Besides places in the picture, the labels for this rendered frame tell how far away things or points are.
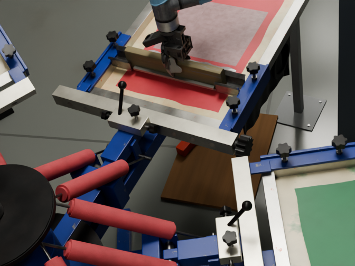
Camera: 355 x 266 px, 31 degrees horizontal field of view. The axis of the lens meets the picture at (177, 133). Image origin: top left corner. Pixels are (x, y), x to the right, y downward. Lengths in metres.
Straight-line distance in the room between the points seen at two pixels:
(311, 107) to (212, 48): 1.14
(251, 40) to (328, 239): 0.86
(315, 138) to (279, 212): 1.46
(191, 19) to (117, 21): 1.69
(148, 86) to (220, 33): 0.35
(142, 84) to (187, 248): 0.76
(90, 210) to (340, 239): 0.68
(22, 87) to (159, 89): 0.47
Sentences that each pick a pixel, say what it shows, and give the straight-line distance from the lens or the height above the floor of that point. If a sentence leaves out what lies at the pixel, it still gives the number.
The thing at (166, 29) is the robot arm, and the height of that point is 1.23.
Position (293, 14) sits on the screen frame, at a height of 0.99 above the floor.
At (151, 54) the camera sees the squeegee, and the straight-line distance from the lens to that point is 2.24.
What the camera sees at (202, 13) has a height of 0.95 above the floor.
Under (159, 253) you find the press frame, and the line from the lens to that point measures 1.76.
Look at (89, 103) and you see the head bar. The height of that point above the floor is 1.04.
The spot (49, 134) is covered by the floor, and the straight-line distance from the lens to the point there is 3.62.
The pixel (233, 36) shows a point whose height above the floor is 0.95.
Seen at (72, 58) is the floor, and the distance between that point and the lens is 4.01.
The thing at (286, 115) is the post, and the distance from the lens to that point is 3.36.
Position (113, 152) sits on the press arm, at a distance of 2.00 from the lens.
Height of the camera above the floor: 2.54
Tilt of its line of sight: 49 degrees down
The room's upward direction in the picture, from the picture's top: 16 degrees counter-clockwise
